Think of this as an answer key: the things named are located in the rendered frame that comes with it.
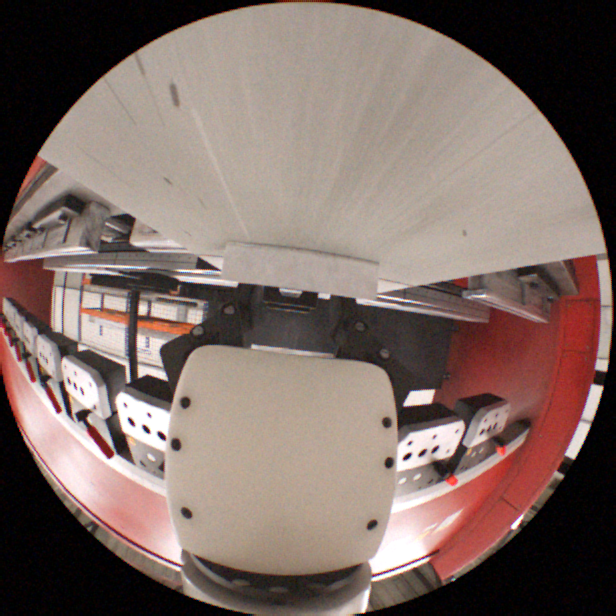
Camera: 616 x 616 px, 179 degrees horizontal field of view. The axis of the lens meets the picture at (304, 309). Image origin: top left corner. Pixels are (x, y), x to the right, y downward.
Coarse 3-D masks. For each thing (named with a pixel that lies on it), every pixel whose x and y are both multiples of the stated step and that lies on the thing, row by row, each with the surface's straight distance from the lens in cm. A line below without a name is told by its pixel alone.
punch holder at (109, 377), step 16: (80, 352) 51; (64, 368) 49; (80, 368) 42; (96, 368) 41; (112, 368) 41; (80, 384) 44; (96, 384) 38; (112, 384) 41; (80, 400) 47; (96, 400) 40; (112, 400) 42; (96, 416) 44; (112, 416) 42; (112, 432) 43; (112, 448) 46
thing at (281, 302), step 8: (264, 288) 43; (272, 288) 42; (280, 288) 28; (264, 296) 42; (272, 296) 42; (280, 296) 42; (288, 296) 42; (296, 296) 39; (304, 296) 42; (312, 296) 42; (272, 304) 43; (280, 304) 43; (288, 304) 42; (296, 304) 42; (304, 304) 42; (312, 304) 42; (304, 312) 43
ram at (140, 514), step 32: (32, 416) 124; (64, 416) 64; (64, 448) 85; (128, 448) 48; (64, 480) 143; (96, 480) 74; (128, 480) 52; (160, 480) 41; (480, 480) 73; (96, 512) 130; (128, 512) 76; (160, 512) 56; (416, 512) 56; (448, 512) 75; (160, 544) 92; (384, 544) 69; (416, 544) 91
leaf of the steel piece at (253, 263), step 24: (240, 264) 11; (264, 264) 10; (288, 264) 10; (312, 264) 10; (336, 264) 11; (360, 264) 11; (288, 288) 10; (312, 288) 10; (336, 288) 10; (360, 288) 11
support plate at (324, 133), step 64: (128, 64) 4; (192, 64) 4; (256, 64) 4; (320, 64) 3; (384, 64) 3; (448, 64) 4; (64, 128) 7; (128, 128) 5; (192, 128) 5; (256, 128) 4; (320, 128) 4; (384, 128) 4; (448, 128) 4; (512, 128) 4; (128, 192) 8; (192, 192) 7; (256, 192) 6; (320, 192) 6; (384, 192) 6; (448, 192) 6; (512, 192) 6; (576, 192) 6; (384, 256) 10; (448, 256) 10; (512, 256) 10; (576, 256) 10
